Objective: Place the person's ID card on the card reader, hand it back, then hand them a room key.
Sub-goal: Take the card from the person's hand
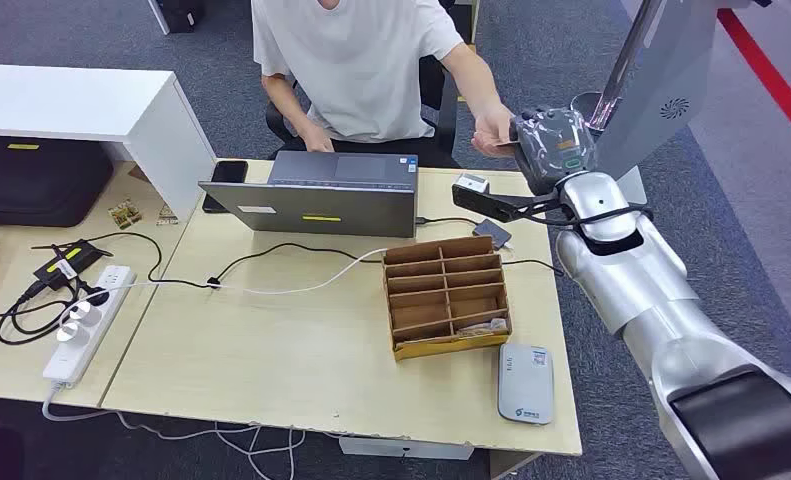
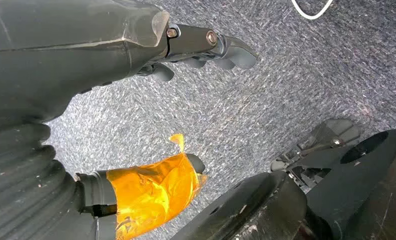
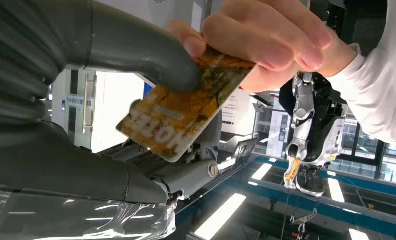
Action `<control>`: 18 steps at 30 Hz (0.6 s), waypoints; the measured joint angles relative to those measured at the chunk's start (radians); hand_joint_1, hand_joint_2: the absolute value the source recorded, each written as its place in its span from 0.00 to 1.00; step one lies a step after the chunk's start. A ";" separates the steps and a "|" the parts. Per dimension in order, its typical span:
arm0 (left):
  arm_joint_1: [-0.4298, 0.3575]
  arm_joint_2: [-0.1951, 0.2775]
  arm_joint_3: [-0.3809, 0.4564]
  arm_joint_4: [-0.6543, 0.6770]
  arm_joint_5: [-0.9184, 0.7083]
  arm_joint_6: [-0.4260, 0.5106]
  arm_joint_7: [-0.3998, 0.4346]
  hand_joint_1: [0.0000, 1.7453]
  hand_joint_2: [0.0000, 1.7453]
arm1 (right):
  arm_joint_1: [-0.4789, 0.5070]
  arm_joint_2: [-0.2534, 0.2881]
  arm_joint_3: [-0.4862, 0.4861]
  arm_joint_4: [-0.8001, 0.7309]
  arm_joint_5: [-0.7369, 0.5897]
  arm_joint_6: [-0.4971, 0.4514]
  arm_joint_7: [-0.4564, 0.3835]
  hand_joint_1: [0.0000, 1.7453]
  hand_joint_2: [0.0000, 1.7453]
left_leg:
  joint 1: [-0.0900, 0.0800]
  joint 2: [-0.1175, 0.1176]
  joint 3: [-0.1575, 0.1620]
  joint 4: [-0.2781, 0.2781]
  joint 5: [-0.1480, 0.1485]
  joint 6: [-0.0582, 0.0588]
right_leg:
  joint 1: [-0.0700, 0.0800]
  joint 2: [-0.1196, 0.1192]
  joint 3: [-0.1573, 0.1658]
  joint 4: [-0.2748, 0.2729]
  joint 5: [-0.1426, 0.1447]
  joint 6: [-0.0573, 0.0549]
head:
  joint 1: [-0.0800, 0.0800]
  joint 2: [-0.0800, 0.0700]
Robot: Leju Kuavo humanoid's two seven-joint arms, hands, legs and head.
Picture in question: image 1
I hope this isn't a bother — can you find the person's right hand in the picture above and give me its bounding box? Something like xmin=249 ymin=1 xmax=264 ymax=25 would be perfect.
xmin=298 ymin=122 xmax=336 ymax=154

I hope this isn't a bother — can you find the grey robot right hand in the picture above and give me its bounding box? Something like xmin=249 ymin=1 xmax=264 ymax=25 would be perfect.
xmin=510 ymin=105 xmax=599 ymax=197

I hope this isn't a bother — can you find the person's left hand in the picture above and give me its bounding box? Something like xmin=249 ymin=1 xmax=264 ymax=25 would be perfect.
xmin=471 ymin=105 xmax=518 ymax=159

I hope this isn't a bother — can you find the person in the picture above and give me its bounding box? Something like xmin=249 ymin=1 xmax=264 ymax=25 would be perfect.
xmin=251 ymin=0 xmax=518 ymax=159

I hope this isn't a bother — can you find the room key card pile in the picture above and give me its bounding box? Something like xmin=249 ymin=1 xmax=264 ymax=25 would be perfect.
xmin=457 ymin=317 xmax=510 ymax=339

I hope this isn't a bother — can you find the patterned square card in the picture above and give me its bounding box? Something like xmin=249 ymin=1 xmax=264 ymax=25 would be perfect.
xmin=108 ymin=199 xmax=143 ymax=231

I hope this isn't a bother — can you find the grey laptop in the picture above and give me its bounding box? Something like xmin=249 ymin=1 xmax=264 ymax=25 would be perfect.
xmin=198 ymin=150 xmax=420 ymax=239

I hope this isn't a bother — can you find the black smartphone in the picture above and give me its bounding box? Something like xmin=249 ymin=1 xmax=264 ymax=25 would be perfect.
xmin=202 ymin=160 xmax=250 ymax=215

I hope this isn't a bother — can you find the small dark grey hub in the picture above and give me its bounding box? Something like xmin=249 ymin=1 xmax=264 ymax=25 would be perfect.
xmin=472 ymin=219 xmax=513 ymax=251

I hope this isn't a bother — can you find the grey kiosk stand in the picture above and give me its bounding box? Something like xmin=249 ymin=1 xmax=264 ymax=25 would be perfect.
xmin=593 ymin=0 xmax=757 ymax=207

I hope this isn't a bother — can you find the wooden divided organizer box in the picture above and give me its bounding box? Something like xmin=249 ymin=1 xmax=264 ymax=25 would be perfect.
xmin=381 ymin=235 xmax=514 ymax=362

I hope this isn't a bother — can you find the white desk shelf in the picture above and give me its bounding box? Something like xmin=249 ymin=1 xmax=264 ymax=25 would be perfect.
xmin=0 ymin=63 xmax=217 ymax=223

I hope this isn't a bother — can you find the black adapter yellow label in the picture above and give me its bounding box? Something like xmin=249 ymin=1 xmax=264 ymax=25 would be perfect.
xmin=33 ymin=239 xmax=113 ymax=291

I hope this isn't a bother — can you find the black bag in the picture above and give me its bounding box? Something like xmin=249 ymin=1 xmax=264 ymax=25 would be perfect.
xmin=0 ymin=135 xmax=115 ymax=229

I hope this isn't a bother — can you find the white power strip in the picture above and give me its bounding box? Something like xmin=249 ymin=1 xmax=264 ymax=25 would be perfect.
xmin=42 ymin=264 xmax=137 ymax=387

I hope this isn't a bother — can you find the white box under desk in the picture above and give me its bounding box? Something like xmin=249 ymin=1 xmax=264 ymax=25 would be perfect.
xmin=339 ymin=435 xmax=476 ymax=462

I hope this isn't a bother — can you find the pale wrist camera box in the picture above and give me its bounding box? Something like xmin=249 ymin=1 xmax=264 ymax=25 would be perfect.
xmin=451 ymin=173 xmax=518 ymax=224

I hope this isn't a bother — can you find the black robot wrist cable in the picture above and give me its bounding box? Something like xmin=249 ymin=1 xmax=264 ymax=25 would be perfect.
xmin=500 ymin=195 xmax=655 ymax=231

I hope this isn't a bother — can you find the short black hub cable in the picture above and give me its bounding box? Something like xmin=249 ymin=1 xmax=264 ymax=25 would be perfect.
xmin=416 ymin=215 xmax=480 ymax=229

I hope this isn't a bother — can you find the long black charger cable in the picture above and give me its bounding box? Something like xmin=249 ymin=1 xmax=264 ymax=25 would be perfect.
xmin=30 ymin=230 xmax=565 ymax=291

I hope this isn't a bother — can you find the chrome stanchion post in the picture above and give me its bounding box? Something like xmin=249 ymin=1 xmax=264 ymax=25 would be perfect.
xmin=570 ymin=0 xmax=665 ymax=134

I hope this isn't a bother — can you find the thin white cable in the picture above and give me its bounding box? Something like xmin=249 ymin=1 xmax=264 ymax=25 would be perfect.
xmin=63 ymin=248 xmax=390 ymax=326

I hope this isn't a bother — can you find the black cabinet white frame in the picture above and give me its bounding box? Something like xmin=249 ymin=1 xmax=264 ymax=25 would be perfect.
xmin=147 ymin=0 xmax=205 ymax=36

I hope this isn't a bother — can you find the white power strip cord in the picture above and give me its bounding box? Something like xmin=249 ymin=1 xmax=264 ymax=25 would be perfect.
xmin=41 ymin=382 xmax=307 ymax=480

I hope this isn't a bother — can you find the coiled black cable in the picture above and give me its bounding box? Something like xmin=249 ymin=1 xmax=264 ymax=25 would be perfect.
xmin=0 ymin=278 xmax=98 ymax=347

